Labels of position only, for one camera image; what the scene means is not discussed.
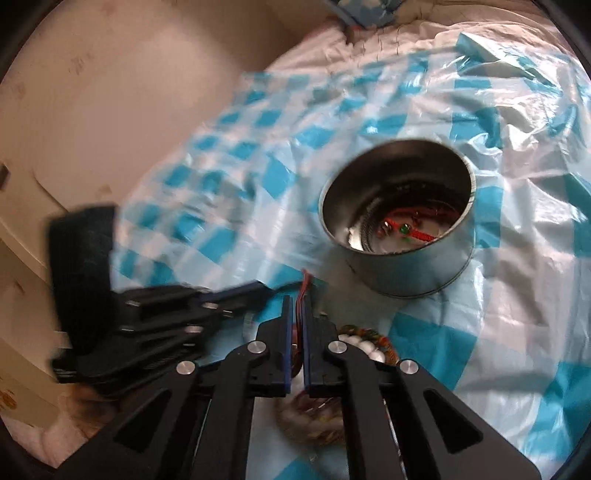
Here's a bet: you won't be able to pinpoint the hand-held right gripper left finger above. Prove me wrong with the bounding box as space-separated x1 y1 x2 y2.
58 295 294 480

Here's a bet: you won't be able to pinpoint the silver bangle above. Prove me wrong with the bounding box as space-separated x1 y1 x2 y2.
345 203 386 253

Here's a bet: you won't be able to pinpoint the amber bead bracelet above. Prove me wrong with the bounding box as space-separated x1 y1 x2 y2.
341 324 402 366

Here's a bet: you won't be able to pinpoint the pale bead bracelet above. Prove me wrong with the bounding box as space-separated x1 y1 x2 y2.
276 390 348 446

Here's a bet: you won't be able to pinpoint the red string green bead bracelet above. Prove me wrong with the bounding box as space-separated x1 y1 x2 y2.
379 205 459 243

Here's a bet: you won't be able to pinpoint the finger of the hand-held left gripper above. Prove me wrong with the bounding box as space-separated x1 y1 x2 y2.
75 324 223 396
115 280 271 325

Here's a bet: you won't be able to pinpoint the blue white checkered plastic sheet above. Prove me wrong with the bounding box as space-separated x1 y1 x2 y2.
108 32 591 480

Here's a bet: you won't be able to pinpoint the bracelets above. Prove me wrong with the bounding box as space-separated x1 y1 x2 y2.
338 333 389 366

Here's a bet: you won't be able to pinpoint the round metal tin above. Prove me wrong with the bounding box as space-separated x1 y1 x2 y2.
318 138 477 297

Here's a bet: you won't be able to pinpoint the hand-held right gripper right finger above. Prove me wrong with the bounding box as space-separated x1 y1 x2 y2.
302 305 541 480

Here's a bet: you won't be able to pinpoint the blue patterned box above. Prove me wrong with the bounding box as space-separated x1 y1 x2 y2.
330 0 409 29

